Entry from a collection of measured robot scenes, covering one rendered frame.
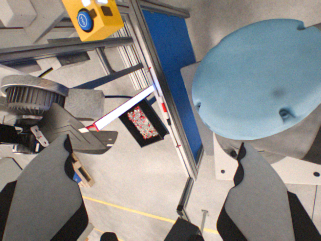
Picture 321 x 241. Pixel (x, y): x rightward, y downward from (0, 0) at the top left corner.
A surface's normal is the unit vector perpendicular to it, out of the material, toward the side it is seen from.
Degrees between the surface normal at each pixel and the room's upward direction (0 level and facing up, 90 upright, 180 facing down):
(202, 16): 0
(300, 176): 45
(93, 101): 55
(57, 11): 0
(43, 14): 0
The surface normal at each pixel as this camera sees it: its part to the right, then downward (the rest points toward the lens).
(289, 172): -0.53, -0.28
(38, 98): 0.57, -0.12
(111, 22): 0.84, -0.13
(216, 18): -0.40, 0.48
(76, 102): 0.17, -0.23
